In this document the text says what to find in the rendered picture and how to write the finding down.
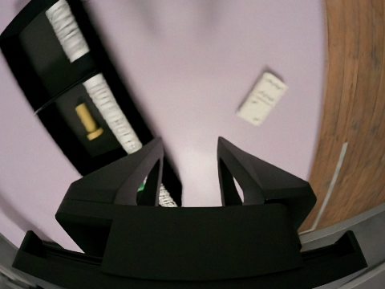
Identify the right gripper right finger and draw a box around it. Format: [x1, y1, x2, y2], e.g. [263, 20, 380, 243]
[217, 136, 317, 230]

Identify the black bin rack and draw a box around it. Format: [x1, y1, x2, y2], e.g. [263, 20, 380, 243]
[0, 0, 153, 178]

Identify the white domino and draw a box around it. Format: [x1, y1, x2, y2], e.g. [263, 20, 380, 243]
[233, 71, 283, 125]

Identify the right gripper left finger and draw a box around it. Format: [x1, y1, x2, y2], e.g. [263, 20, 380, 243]
[63, 136, 164, 206]

